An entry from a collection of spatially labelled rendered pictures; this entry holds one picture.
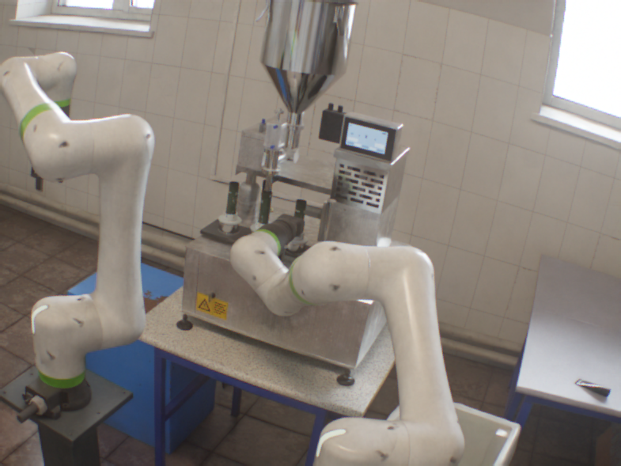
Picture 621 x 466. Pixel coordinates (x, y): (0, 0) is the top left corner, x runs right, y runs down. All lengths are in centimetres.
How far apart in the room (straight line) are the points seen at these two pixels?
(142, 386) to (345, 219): 106
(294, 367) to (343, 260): 80
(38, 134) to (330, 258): 64
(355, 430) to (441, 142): 244
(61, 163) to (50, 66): 47
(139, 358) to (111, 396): 101
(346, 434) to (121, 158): 68
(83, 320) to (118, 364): 125
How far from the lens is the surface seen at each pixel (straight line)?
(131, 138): 142
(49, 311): 153
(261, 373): 214
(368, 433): 127
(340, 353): 213
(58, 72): 177
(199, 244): 223
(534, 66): 343
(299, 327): 214
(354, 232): 221
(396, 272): 148
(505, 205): 357
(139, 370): 272
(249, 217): 240
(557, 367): 252
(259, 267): 185
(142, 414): 285
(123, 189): 145
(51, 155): 136
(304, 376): 215
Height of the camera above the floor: 194
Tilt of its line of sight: 23 degrees down
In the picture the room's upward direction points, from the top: 9 degrees clockwise
